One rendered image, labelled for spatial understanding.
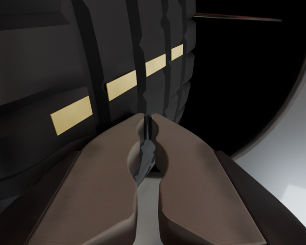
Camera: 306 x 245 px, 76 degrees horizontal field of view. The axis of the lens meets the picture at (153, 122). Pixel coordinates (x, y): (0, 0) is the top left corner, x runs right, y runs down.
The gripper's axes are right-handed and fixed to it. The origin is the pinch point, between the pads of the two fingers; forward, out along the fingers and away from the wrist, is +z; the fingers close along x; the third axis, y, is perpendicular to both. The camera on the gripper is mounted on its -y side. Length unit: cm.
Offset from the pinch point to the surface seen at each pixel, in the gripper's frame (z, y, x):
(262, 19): 47, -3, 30
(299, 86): 19.3, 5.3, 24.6
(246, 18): 49, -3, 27
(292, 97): 19.5, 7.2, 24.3
